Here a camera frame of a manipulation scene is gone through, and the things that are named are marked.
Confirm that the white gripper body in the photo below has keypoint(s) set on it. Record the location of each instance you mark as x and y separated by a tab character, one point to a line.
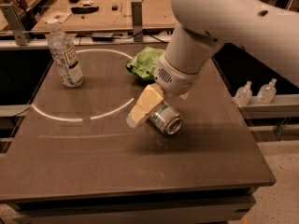
175	79

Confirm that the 7up soda can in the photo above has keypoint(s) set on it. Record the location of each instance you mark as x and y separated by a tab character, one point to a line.
166	119

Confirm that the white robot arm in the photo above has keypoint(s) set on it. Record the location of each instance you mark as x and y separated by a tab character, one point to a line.
270	34

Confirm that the green crumpled chip bag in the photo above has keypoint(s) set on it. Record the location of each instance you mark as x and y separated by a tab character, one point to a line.
143	64

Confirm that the small clear sanitizer bottle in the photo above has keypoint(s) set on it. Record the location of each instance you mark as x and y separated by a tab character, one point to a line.
243	95

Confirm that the black power adapter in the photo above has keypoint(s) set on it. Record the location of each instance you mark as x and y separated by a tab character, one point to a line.
102	36

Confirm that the clear plastic water bottle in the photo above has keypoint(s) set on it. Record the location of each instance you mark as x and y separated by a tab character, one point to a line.
63	53

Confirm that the wooden background desk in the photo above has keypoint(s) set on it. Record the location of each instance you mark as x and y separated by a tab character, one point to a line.
112	15

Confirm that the black tool on desk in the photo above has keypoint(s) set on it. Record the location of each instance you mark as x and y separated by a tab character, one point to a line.
84	10

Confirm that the middle metal bracket post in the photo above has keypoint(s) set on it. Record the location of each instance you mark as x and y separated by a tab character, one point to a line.
136	10

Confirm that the metal bracket post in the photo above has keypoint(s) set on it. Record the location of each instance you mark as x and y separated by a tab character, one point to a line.
14	22
136	10

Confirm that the left metal bracket post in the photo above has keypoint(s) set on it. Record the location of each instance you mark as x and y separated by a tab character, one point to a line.
14	22

